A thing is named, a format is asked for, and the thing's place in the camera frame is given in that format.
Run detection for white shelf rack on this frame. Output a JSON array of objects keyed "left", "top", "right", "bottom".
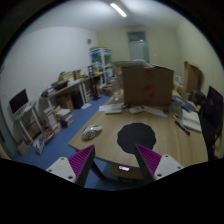
[{"left": 90, "top": 47, "right": 113, "bottom": 85}]

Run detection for stack of books on floor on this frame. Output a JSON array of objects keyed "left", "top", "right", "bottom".
[{"left": 56, "top": 109, "right": 73, "bottom": 128}]

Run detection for black pen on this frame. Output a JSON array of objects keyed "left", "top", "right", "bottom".
[{"left": 175, "top": 121, "right": 190, "bottom": 136}]

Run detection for computer monitor on stand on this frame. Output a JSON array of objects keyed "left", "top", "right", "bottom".
[{"left": 9, "top": 90, "right": 29, "bottom": 114}]

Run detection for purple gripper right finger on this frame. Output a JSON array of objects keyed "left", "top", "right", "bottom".
[{"left": 134, "top": 144, "right": 183, "bottom": 184}]

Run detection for large cardboard box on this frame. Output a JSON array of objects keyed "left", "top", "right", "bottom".
[{"left": 122, "top": 66, "right": 174, "bottom": 106}]

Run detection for open white notebook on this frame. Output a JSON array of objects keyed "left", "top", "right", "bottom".
[{"left": 182, "top": 110, "right": 202, "bottom": 133}]

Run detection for ceiling light tube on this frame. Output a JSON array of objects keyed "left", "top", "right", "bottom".
[{"left": 110, "top": 3, "right": 127, "bottom": 18}]

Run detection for white computer mouse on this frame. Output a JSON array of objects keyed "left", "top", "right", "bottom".
[{"left": 82, "top": 124, "right": 102, "bottom": 140}]

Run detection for white paper sheets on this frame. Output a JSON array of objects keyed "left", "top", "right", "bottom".
[{"left": 99, "top": 103, "right": 123, "bottom": 111}]

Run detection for door with window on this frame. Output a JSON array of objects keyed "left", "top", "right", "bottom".
[{"left": 128, "top": 31, "right": 149, "bottom": 62}]

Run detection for white keyboard on table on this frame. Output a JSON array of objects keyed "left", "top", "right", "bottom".
[{"left": 105, "top": 109, "right": 122, "bottom": 115}]

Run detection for white remote control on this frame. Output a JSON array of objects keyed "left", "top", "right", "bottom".
[{"left": 129, "top": 105, "right": 145, "bottom": 115}]

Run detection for flat cardboard against wall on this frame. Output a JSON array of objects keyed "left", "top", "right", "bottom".
[{"left": 184, "top": 61, "right": 201, "bottom": 93}]

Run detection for blue folder on table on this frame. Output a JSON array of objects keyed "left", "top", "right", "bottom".
[{"left": 172, "top": 96, "right": 196, "bottom": 112}]

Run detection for wooden side desk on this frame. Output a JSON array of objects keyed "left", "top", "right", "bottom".
[{"left": 40, "top": 72, "right": 103, "bottom": 106}]

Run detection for black round mouse pad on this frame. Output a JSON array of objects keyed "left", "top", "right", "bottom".
[{"left": 117, "top": 123, "right": 156, "bottom": 154}]

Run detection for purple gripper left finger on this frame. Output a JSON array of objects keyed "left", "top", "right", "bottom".
[{"left": 46, "top": 145, "right": 95, "bottom": 187}]

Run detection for black office chair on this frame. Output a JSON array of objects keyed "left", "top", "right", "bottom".
[{"left": 199, "top": 87, "right": 223, "bottom": 160}]

